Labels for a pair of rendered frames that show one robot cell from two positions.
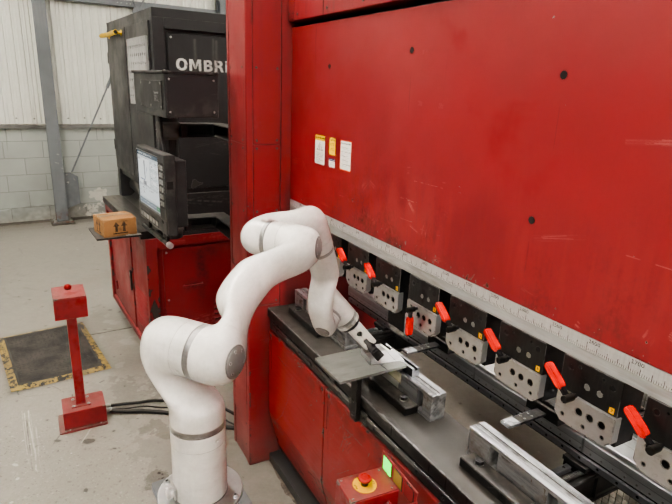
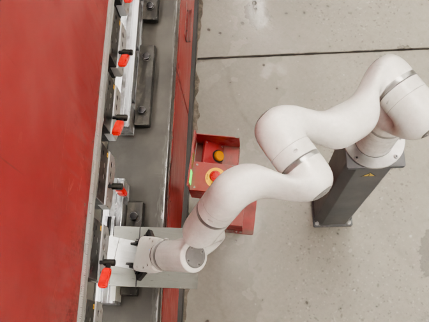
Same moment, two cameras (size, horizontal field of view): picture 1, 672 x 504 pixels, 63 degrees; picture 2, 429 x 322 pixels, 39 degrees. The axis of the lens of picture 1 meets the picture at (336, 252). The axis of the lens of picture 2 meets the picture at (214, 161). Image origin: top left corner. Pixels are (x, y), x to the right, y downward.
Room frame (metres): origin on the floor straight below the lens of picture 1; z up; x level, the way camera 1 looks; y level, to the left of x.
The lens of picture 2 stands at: (1.77, 0.26, 2.83)
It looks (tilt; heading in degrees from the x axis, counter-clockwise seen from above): 73 degrees down; 221
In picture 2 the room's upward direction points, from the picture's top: 10 degrees counter-clockwise
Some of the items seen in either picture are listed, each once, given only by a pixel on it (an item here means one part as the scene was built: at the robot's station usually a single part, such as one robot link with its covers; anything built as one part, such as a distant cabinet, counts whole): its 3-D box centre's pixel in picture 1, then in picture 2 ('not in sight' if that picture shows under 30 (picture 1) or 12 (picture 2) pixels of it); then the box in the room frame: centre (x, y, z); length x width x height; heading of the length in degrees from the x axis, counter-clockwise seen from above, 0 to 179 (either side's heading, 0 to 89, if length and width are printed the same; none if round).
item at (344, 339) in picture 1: (324, 316); not in sight; (2.25, 0.04, 0.92); 0.50 x 0.06 x 0.10; 29
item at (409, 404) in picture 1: (386, 389); (133, 248); (1.71, -0.20, 0.89); 0.30 x 0.05 x 0.03; 29
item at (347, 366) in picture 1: (360, 362); (155, 257); (1.70, -0.10, 1.00); 0.26 x 0.18 x 0.01; 119
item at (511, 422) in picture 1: (537, 410); not in sight; (1.42, -0.61, 1.01); 0.26 x 0.12 x 0.05; 119
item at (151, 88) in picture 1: (176, 163); not in sight; (2.64, 0.79, 1.53); 0.51 x 0.25 x 0.85; 34
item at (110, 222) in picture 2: (398, 359); (108, 248); (1.75, -0.24, 0.99); 0.20 x 0.03 x 0.03; 29
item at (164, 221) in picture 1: (163, 187); not in sight; (2.55, 0.83, 1.42); 0.45 x 0.12 x 0.36; 34
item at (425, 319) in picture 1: (432, 303); (91, 177); (1.62, -0.31, 1.26); 0.15 x 0.09 x 0.17; 29
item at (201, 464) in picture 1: (199, 459); (379, 130); (1.04, 0.29, 1.09); 0.19 x 0.19 x 0.18
